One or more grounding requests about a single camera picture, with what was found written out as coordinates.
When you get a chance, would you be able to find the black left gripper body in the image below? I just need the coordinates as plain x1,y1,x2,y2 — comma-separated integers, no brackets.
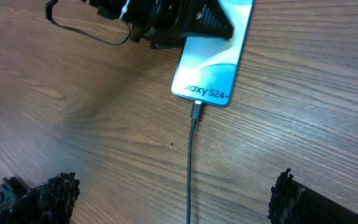
87,0,204,49

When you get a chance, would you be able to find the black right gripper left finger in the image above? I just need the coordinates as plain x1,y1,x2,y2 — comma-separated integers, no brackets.
0,172,80,224

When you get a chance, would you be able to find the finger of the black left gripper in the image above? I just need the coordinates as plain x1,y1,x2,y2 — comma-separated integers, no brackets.
179,0,234,40

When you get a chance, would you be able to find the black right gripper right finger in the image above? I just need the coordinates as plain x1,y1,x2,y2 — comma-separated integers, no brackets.
267,168,358,224

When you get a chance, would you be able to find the blue Samsung Galaxy smartphone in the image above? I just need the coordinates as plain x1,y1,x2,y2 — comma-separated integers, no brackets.
171,0,254,106

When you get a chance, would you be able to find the black USB charging cable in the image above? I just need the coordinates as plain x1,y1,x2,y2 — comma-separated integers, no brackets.
185,100,203,224

